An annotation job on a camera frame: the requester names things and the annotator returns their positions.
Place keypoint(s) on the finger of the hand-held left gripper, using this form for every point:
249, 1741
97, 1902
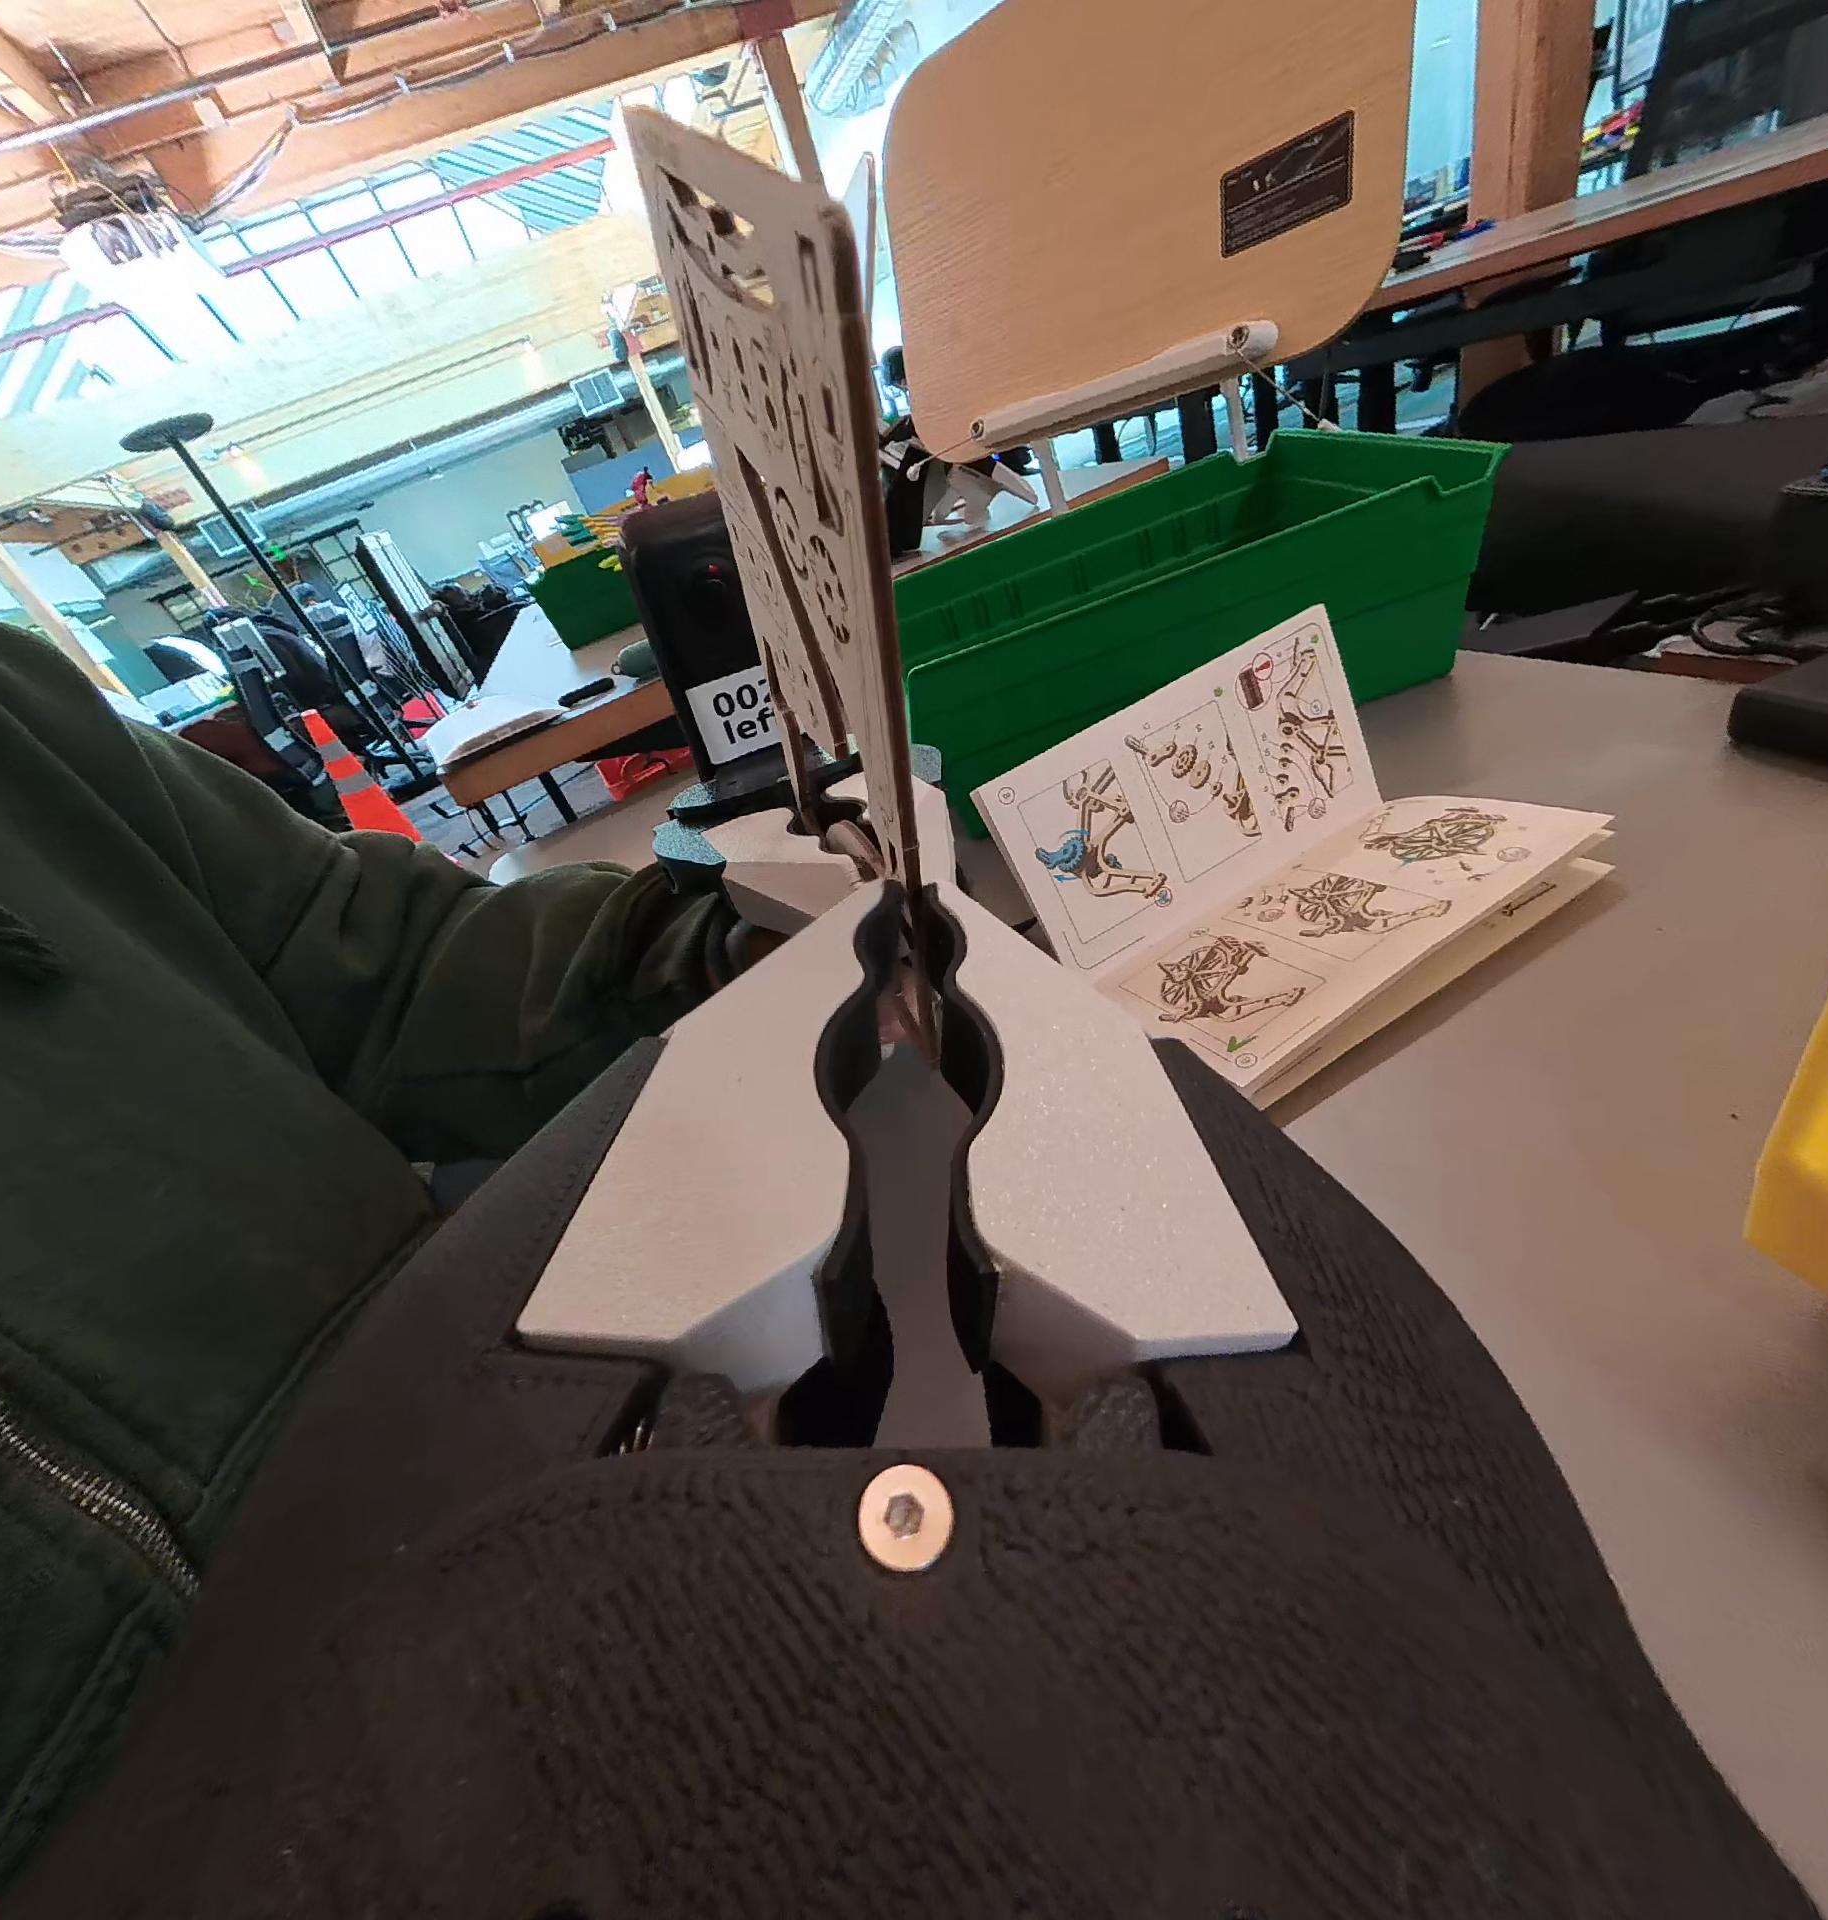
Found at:
779, 871
928, 833

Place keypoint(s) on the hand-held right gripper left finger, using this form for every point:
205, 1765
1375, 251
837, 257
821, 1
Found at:
704, 1201

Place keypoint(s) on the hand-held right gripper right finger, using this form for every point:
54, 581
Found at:
1123, 1201

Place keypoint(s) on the green plastic bin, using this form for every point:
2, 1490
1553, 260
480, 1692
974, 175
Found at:
1154, 676

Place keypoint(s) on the wooden puzzle sheet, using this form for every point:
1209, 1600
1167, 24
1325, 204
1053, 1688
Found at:
821, 301

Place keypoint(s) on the yellow plastic bin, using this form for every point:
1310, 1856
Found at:
1822, 1170

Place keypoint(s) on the person's left forearm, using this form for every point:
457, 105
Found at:
329, 900

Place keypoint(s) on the grey desk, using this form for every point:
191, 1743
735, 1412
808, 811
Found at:
1528, 1276

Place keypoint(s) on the colourful plastic toy set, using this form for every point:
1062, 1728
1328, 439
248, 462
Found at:
577, 601

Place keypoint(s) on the wooden-edged table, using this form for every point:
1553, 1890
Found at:
553, 676

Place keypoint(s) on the open white notebook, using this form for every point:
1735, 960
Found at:
488, 731

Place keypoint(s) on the illustrated instruction booklet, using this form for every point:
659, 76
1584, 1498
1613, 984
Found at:
1304, 900

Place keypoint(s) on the orange traffic cone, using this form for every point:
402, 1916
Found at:
353, 786

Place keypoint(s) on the black floor lamp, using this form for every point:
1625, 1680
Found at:
163, 432

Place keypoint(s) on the black office chair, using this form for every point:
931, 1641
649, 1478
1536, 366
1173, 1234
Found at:
1648, 496

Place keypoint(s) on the long wooden table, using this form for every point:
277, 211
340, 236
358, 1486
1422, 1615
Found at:
1604, 203

